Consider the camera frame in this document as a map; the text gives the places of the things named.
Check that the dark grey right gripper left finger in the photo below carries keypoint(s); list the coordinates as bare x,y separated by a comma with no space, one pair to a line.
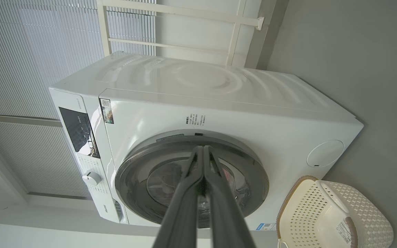
181,220

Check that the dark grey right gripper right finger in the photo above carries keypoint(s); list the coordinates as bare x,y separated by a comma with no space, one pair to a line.
227,224

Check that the red and white garment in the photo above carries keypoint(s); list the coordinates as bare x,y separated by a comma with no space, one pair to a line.
227,174

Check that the round black glass washer door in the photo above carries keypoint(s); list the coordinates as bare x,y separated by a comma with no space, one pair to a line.
140,172

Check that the cream perforated laundry basket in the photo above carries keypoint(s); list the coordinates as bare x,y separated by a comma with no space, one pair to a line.
322,213

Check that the white washing machine dial knob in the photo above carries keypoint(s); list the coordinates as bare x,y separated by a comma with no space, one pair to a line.
91,178

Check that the white front-load washing machine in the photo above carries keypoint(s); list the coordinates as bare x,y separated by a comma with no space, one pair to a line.
240,113

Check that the printed product label sticker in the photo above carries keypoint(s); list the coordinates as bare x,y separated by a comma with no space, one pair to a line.
345,232

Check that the black glossy display control panel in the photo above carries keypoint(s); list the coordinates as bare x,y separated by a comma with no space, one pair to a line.
79,132

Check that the blue energy label sticker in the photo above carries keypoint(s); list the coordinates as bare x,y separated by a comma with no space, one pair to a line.
265,226

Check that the round white filter cover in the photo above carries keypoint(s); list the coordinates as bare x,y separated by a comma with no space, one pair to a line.
325,153

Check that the QR code sticker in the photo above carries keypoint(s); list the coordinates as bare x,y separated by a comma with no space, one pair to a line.
107,111

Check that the white window blinds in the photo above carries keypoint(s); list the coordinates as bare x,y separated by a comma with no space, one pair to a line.
29,51
36,158

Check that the cream metal rail frame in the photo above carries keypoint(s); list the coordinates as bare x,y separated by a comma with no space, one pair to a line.
184,13

